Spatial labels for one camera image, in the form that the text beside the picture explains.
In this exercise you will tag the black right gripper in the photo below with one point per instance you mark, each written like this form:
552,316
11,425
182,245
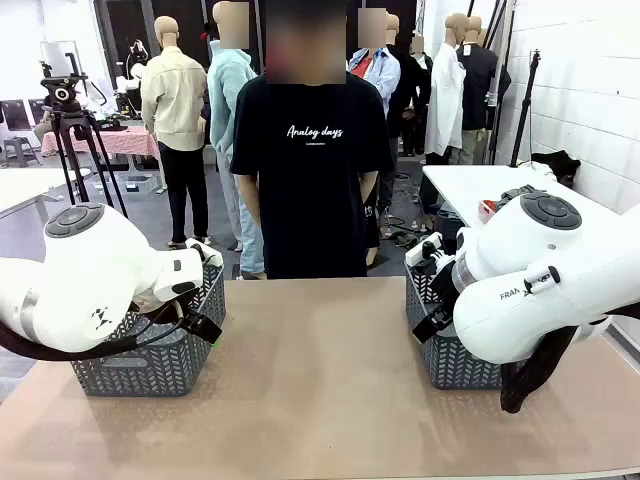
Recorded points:
442,292

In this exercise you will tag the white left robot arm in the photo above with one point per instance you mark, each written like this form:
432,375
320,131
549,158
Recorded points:
90,280

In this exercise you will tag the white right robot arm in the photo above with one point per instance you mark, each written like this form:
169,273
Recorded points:
540,280

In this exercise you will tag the grey plastic woven basket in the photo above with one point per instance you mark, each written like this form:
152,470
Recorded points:
450,365
160,370

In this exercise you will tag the person in black T-shirt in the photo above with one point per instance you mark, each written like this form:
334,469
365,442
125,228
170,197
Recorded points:
310,175

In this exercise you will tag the table with pink cloth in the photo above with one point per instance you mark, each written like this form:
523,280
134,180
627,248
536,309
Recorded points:
125,140

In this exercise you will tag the black garment on table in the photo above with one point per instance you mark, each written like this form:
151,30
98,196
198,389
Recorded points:
555,162

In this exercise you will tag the mannequin in white shirt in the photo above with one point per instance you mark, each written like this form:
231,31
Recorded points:
445,100

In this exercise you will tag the bare white table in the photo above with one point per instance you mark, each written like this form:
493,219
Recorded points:
25,185

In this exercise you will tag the mannequin in cream jacket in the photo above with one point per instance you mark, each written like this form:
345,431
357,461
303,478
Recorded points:
175,100

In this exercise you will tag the mannequin in black coat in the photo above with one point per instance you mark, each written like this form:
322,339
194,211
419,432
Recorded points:
407,90

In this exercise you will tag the mannequin in light blue fleece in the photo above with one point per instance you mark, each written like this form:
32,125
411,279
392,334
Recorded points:
227,90

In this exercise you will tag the black light stand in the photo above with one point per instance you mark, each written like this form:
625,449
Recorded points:
525,105

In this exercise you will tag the mannequin in black shirt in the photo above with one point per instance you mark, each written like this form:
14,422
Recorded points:
477,85

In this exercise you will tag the mannequin in blue denim shirt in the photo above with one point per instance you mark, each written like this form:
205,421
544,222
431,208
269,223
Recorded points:
385,75

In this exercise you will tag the grey stool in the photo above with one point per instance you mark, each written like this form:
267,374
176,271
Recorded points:
20,147

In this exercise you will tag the white board on stand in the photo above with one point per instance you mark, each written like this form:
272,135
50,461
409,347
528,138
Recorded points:
55,57

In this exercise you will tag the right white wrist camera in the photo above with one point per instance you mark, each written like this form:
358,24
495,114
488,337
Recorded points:
417,254

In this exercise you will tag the black camera on tripod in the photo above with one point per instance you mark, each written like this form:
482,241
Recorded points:
62,95

